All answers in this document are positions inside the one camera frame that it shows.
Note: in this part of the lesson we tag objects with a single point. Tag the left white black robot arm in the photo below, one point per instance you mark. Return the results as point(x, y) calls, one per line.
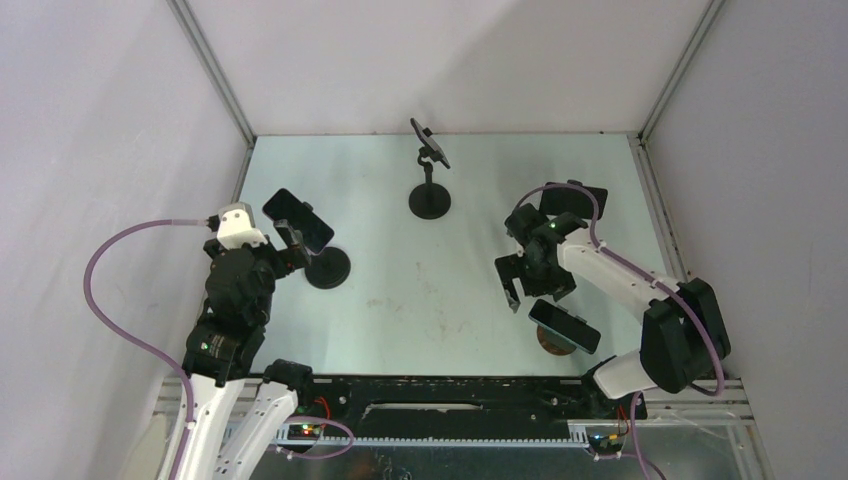
point(220, 351)

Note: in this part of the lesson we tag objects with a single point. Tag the left small circuit board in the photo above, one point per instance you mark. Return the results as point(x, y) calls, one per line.
point(302, 432)

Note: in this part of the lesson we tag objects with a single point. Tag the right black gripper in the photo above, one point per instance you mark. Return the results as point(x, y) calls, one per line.
point(512, 267)

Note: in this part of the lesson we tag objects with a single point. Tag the black front mounting rail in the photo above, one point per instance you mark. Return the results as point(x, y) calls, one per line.
point(465, 409)

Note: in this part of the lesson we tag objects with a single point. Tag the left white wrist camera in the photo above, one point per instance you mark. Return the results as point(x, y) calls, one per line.
point(234, 227)

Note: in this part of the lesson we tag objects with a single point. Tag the small circuit board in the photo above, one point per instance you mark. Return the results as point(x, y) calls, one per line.
point(607, 447)
point(302, 432)

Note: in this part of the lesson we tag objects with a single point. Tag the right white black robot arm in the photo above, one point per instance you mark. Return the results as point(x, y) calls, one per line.
point(683, 334)

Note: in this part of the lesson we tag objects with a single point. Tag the brown base phone stand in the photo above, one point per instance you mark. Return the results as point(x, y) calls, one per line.
point(552, 329)

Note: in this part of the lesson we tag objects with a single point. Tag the teal blue phone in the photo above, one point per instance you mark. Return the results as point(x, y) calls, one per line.
point(589, 336)

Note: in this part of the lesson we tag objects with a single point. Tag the right small circuit board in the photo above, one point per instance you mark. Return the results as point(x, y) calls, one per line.
point(607, 447)

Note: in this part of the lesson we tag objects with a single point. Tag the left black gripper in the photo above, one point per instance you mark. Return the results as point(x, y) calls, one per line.
point(289, 259)

